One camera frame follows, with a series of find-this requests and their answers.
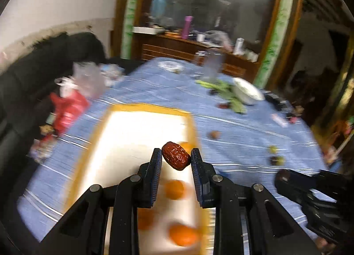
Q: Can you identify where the red jujube date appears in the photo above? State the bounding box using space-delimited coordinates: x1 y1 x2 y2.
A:
162 141 191 171

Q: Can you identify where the orange tangerine on table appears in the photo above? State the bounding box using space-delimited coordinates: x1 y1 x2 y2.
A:
164 180 185 200

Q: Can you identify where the brown longan fruit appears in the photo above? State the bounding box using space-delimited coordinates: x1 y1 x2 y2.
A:
209 131 221 140

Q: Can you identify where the orange tangerine pair left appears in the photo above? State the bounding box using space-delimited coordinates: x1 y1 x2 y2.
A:
137 208 155 230

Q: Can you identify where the yellow rimmed white tray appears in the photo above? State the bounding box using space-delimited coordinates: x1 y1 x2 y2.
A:
65 103 214 254

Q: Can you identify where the green grape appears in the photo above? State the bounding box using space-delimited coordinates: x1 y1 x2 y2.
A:
269 145 278 154
277 156 285 165

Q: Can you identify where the blue plaid tablecloth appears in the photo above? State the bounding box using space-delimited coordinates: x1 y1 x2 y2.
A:
16 59 325 241

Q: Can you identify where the dark plum near grapes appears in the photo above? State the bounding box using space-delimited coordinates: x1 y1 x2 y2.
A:
269 156 279 166

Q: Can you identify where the red jujube on table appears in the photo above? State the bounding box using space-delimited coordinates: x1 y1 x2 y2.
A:
218 103 230 109

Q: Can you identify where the white paper card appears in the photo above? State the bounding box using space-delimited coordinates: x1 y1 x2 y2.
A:
271 113 289 128

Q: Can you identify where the green leafy vegetable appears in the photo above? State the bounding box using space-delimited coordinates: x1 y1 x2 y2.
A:
195 80 247 114

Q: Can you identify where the white bowl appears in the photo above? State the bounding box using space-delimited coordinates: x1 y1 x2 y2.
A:
232 77 265 105

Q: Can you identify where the black power adapter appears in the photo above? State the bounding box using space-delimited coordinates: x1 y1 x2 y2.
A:
264 91 288 111

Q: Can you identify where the red plastic bag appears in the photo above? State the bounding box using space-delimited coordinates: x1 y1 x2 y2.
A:
50 90 90 135

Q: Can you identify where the clear plastic bag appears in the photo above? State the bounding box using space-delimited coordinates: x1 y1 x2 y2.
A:
55 62 124 99

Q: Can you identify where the white tube bottle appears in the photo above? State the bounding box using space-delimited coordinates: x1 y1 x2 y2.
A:
233 38 244 56

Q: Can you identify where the wooden sideboard cabinet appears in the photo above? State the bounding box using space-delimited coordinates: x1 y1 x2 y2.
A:
131 26 260 82

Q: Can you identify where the plastic bag on cabinet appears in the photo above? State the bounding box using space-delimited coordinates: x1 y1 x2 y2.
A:
205 30 233 52

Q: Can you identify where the purple thermos bottle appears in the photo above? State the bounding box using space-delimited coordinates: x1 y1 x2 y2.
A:
181 16 193 40

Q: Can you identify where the black leather sofa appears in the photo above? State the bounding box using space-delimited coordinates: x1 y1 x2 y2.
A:
1 32 106 211

